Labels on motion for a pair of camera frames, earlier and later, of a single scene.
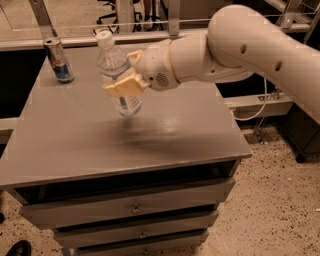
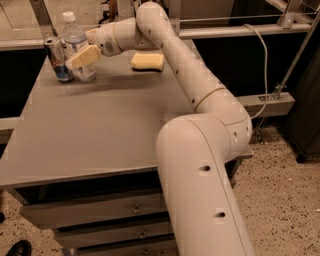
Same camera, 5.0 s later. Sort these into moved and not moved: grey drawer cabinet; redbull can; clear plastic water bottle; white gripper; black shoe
Moved: clear plastic water bottle; white gripper
Not moved: redbull can; black shoe; grey drawer cabinet
